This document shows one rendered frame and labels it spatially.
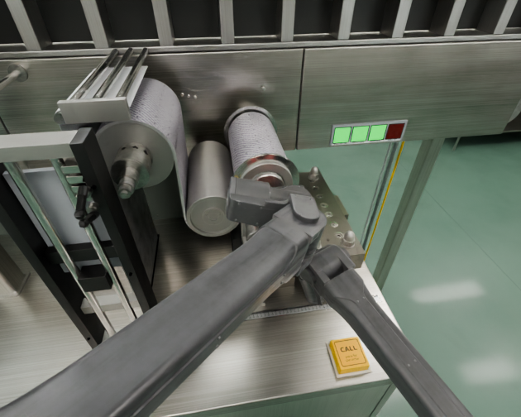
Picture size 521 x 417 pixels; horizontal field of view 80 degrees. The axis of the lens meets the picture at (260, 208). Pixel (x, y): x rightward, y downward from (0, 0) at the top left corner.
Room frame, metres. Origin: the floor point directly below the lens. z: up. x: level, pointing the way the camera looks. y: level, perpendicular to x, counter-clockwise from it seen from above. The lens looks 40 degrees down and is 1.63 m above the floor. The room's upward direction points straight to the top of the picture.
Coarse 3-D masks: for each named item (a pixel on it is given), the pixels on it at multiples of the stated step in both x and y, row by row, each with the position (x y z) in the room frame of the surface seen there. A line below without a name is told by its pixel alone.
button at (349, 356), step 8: (336, 344) 0.35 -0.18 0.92; (344, 344) 0.35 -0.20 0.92; (352, 344) 0.35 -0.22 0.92; (360, 344) 0.35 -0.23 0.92; (336, 352) 0.33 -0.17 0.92; (344, 352) 0.33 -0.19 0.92; (352, 352) 0.33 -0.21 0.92; (360, 352) 0.33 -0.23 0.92; (336, 360) 0.32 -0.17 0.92; (344, 360) 0.32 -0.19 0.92; (352, 360) 0.32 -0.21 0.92; (360, 360) 0.32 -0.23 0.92; (344, 368) 0.30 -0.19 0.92; (352, 368) 0.30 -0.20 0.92; (360, 368) 0.30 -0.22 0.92
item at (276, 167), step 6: (264, 162) 0.54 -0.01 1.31; (270, 162) 0.54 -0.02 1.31; (276, 162) 0.54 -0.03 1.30; (252, 168) 0.53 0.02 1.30; (258, 168) 0.53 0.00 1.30; (264, 168) 0.53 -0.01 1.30; (270, 168) 0.53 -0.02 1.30; (276, 168) 0.54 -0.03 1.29; (282, 168) 0.54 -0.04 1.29; (246, 174) 0.53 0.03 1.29; (252, 174) 0.53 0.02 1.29; (282, 174) 0.54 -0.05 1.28; (288, 174) 0.54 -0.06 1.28; (288, 180) 0.54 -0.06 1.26
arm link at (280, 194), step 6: (288, 186) 0.37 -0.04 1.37; (294, 186) 0.37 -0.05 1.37; (300, 186) 0.37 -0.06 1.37; (270, 192) 0.36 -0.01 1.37; (276, 192) 0.36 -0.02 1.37; (282, 192) 0.36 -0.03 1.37; (288, 192) 0.36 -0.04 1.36; (294, 192) 0.36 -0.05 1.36; (300, 192) 0.36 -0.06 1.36; (306, 192) 0.37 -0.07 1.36; (270, 198) 0.35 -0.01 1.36; (276, 198) 0.35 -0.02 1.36; (282, 198) 0.35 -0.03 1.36; (288, 198) 0.36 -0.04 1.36
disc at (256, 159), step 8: (248, 160) 0.54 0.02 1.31; (256, 160) 0.54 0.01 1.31; (264, 160) 0.54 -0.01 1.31; (272, 160) 0.54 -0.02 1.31; (280, 160) 0.55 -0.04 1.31; (288, 160) 0.55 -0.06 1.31; (240, 168) 0.53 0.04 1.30; (248, 168) 0.54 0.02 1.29; (288, 168) 0.55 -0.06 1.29; (296, 168) 0.55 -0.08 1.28; (232, 176) 0.54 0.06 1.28; (240, 176) 0.53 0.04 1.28; (296, 176) 0.55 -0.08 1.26; (296, 184) 0.55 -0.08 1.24
